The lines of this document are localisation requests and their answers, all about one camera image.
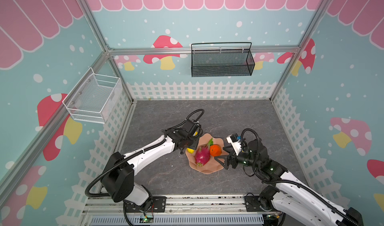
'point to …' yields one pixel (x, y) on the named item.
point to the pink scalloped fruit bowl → (213, 164)
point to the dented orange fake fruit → (215, 150)
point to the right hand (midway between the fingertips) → (219, 153)
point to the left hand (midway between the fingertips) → (193, 144)
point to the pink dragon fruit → (202, 154)
